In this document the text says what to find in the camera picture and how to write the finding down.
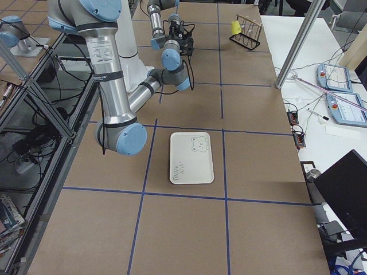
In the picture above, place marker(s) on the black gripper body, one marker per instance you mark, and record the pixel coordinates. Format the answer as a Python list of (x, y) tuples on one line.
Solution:
[(187, 44)]

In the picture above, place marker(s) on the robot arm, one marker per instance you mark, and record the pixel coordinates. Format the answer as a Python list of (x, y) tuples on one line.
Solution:
[(159, 36), (124, 83)]

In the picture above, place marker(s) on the yellow plastic cup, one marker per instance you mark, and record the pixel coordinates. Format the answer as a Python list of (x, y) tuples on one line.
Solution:
[(235, 27)]

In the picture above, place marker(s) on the cream bear print tray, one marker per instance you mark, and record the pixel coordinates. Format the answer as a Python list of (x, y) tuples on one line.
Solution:
[(191, 160)]

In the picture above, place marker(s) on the long pink grabber stick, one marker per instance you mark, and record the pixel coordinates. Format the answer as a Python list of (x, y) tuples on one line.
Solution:
[(295, 77)]

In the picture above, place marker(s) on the upper teach pendant tablet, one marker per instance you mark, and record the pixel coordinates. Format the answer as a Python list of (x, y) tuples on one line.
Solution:
[(334, 78)]

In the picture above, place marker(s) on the teach pendant tablet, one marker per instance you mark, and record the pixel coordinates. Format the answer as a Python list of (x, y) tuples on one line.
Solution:
[(334, 78), (344, 113)]

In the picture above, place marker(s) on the lower teach pendant tablet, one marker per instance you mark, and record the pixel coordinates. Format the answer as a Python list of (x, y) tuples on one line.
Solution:
[(344, 113)]

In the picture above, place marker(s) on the black laptop monitor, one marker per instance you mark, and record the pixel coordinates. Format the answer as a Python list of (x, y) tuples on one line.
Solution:
[(343, 187)]

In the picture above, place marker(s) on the stack of books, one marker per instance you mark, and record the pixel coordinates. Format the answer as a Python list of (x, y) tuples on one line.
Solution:
[(11, 223)]

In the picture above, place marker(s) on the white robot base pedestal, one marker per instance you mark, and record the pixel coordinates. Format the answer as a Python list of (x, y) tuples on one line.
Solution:
[(133, 68)]

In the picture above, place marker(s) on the black wire cup rack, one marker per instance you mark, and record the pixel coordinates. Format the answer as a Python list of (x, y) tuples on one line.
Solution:
[(249, 37)]

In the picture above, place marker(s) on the aluminium frame post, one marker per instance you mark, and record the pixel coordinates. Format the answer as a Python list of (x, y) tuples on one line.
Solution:
[(311, 16)]

